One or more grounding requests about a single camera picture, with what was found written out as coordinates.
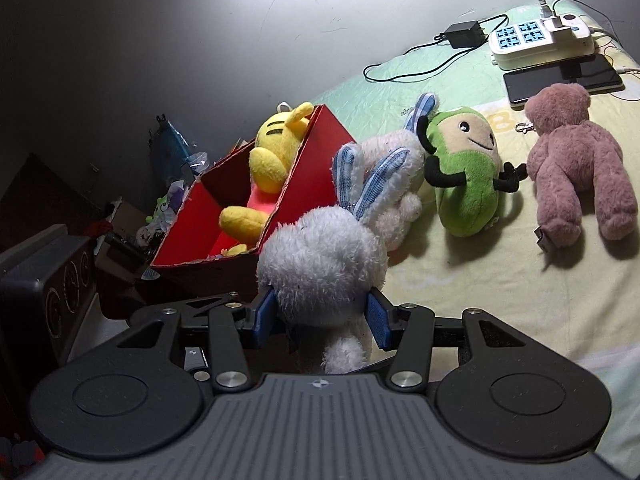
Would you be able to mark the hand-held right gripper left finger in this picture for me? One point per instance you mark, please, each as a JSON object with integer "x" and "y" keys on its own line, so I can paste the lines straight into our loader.
{"x": 265, "y": 316}

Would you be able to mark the yellow plush toy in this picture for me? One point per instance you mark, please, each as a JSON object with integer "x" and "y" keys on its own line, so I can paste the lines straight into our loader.
{"x": 272, "y": 140}

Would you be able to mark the white power strip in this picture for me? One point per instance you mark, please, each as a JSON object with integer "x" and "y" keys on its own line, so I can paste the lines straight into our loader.
{"x": 540, "y": 52}

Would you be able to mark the green plush toy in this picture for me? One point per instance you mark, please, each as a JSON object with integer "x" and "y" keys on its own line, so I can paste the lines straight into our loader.
{"x": 465, "y": 185}

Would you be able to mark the red cardboard box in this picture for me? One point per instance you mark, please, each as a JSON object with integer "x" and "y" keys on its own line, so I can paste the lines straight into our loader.
{"x": 310, "y": 175}

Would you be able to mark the black power adapter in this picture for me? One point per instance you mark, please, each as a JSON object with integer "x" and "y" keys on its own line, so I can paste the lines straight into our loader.
{"x": 462, "y": 35}

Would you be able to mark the pink teddy bear plush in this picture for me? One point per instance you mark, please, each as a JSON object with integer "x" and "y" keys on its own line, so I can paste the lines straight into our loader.
{"x": 575, "y": 160}

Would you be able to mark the black device with round dials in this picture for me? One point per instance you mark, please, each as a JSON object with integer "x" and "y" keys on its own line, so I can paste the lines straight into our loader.
{"x": 45, "y": 285}

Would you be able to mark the black smartphone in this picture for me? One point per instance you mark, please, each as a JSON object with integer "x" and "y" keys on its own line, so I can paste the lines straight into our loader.
{"x": 535, "y": 87}
{"x": 600, "y": 75}

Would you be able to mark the small green toy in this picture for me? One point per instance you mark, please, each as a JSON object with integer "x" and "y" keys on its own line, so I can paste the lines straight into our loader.
{"x": 161, "y": 205}

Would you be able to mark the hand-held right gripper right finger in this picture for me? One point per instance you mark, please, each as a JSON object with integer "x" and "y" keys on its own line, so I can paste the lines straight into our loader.
{"x": 378, "y": 321}

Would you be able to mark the pile of clutter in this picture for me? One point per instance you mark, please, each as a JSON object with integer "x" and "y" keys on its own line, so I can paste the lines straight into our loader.
{"x": 135, "y": 230}

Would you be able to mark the pinkish rabbit plush plaid ears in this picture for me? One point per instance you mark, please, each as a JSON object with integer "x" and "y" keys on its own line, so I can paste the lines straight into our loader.
{"x": 387, "y": 140}

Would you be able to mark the white rabbit plush striped ears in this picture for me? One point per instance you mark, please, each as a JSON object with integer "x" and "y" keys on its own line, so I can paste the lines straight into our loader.
{"x": 320, "y": 255}

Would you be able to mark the blue plastic bag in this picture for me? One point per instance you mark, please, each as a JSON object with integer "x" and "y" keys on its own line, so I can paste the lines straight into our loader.
{"x": 170, "y": 147}

